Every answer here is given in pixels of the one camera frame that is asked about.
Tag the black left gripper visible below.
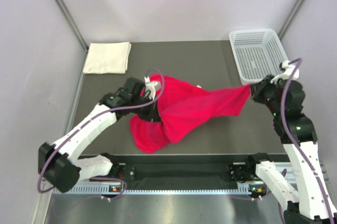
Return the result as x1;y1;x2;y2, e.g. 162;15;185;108
131;95;161;123

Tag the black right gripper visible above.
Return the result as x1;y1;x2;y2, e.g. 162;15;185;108
249;73;281;116

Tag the pink red t shirt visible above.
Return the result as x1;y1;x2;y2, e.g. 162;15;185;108
130;74;251;154

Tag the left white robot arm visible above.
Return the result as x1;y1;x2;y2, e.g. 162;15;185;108
38;76;165;193

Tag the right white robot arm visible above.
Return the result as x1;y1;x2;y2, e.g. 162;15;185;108
245;75;336;223

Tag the white perforated plastic basket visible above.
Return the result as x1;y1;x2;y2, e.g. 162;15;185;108
229;28;288;85

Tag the folded cream white t shirt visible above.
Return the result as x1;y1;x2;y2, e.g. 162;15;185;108
83;42;132;74

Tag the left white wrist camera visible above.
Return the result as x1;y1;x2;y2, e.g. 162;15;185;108
144;76;162;99

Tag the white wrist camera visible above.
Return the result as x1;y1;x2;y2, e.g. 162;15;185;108
270;60;299;84
144;76;162;99

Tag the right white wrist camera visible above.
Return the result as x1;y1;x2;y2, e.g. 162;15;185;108
270;60;299;84

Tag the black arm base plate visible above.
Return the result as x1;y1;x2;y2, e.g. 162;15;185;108
109;162;257;182

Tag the slotted grey cable duct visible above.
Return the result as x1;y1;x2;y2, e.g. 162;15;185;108
67;182;267;196

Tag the right aluminium frame post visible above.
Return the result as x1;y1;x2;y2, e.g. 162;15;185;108
278;0;306;40

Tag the aluminium frame post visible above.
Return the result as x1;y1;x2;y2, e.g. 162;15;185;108
36;0;89;50
278;0;306;40

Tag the left aluminium frame post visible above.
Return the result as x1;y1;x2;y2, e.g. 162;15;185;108
36;0;89;50

